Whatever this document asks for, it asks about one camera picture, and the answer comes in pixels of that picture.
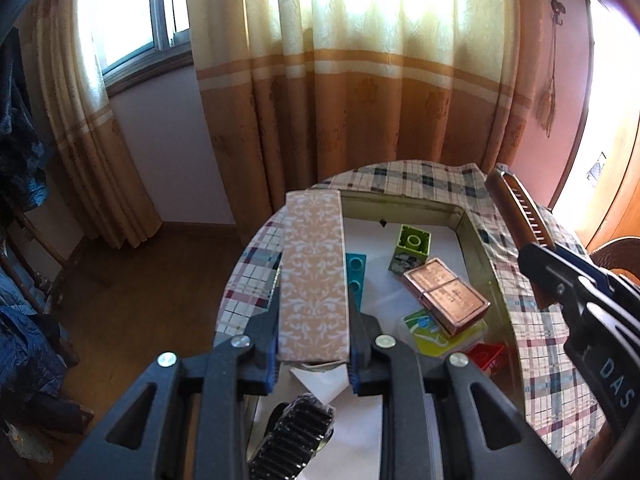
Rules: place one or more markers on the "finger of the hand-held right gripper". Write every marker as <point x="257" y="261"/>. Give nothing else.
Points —
<point x="580" y="260"/>
<point x="545" y="265"/>

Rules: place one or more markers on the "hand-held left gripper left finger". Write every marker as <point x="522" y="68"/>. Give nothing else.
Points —
<point x="271" y="367"/>

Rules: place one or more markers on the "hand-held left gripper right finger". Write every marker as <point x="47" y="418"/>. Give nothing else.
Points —
<point x="354" y="377"/>

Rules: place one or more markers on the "copper tin box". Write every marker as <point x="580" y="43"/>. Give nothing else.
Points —
<point x="510" y="210"/>

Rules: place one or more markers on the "black hair clip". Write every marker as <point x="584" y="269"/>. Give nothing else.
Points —
<point x="290" y="435"/>

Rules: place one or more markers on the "gold metal tray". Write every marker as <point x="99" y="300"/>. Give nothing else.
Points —
<point x="380" y="305"/>

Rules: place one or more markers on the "green floss pick packet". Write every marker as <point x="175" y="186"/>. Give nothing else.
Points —
<point x="425" y="335"/>

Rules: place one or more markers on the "long orange patterned box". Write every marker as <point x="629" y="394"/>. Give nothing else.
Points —
<point x="312" y="275"/>

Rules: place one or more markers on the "copper patterned box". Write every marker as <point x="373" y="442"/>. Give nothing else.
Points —
<point x="445" y="295"/>

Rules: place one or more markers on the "teal building block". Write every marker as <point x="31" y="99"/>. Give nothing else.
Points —
<point x="356" y="272"/>

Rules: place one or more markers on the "red building block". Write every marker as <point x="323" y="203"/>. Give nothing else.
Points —
<point x="487" y="357"/>

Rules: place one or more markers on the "green building block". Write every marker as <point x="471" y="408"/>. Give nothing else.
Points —
<point x="412" y="242"/>

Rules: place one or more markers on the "brown wicker chair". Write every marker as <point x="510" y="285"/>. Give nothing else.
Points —
<point x="620" y="250"/>

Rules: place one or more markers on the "wooden wardrobe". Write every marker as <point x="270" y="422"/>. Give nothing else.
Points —
<point x="625" y="200"/>

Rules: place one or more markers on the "wardrobe sticker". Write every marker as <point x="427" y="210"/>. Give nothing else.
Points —
<point x="596" y="170"/>

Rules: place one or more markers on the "dark blue cloth pile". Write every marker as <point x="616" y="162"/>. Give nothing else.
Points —
<point x="30" y="360"/>

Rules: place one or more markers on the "dark wooden chair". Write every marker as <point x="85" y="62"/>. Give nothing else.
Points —
<point x="35" y="260"/>

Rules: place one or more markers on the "wide yellow orange curtain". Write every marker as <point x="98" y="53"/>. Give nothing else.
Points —
<point x="350" y="85"/>

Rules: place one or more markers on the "narrow yellow orange curtain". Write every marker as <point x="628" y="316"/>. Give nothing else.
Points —
<point x="90" y="160"/>

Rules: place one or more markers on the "hanging dark blue garment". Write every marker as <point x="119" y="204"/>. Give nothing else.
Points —
<point x="20" y="150"/>

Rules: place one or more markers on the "window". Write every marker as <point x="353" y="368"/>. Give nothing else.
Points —
<point x="130" y="20"/>

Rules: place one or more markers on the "wall hook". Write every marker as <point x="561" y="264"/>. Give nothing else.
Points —
<point x="557" y="7"/>

